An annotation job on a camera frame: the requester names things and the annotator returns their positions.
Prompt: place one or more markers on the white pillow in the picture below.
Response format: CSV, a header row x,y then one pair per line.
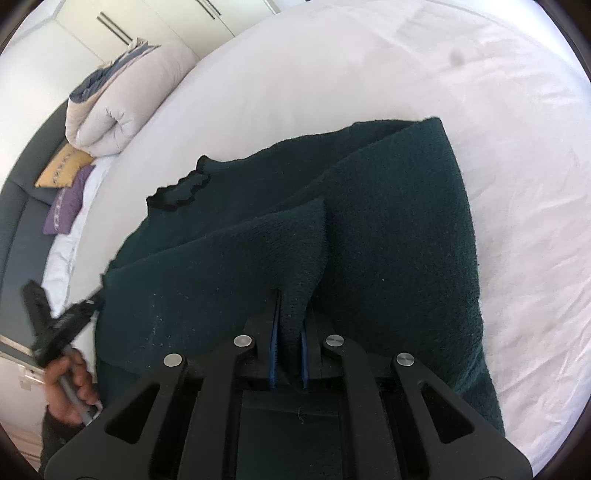
x,y
60,263

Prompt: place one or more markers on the dark grey bed headboard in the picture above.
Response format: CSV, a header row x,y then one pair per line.
x,y
18,230

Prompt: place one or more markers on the dark green sweater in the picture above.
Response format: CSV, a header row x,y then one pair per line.
x,y
392,230

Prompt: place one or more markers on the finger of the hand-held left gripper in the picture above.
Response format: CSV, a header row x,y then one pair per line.
x,y
36,302
81,314

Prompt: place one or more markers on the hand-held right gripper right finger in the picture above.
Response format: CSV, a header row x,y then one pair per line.
x,y
304,355

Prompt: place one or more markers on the white wardrobe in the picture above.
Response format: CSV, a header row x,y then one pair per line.
x,y
152,18

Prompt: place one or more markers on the person's left hand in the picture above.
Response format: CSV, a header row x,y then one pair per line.
x,y
55,392

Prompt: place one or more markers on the white round bed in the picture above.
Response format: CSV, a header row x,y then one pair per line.
x,y
369,69

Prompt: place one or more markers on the folded beige duvet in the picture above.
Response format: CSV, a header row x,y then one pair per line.
x,y
138,92

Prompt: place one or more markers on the yellow pillow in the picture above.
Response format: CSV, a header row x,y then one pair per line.
x,y
64,168

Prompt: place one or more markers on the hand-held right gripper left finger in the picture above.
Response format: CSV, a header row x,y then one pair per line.
x,y
272,350

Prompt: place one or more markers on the person's left forearm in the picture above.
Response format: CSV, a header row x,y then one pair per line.
x,y
53,447

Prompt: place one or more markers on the purple pillow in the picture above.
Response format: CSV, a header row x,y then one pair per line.
x,y
67,203

